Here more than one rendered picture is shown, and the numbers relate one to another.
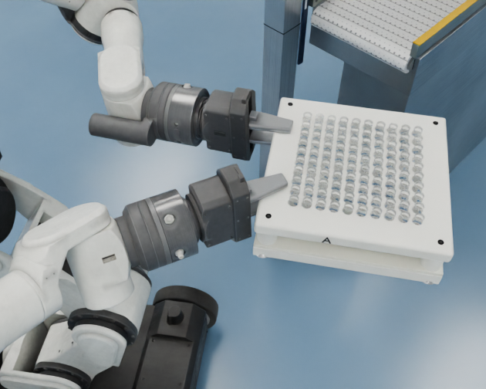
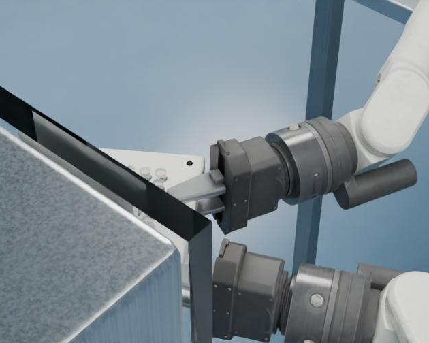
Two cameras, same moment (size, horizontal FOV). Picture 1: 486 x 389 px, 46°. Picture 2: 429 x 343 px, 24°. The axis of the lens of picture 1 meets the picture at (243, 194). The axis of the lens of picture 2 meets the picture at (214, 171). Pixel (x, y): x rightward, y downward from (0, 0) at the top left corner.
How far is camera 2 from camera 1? 1.26 m
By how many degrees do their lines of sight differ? 85
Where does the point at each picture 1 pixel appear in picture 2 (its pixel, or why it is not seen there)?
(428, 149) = not seen: outside the picture
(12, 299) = (406, 42)
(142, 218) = (322, 124)
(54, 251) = (388, 69)
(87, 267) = not seen: hidden behind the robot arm
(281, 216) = (175, 163)
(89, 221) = (370, 101)
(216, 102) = (267, 265)
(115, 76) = (427, 290)
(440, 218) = not seen: outside the picture
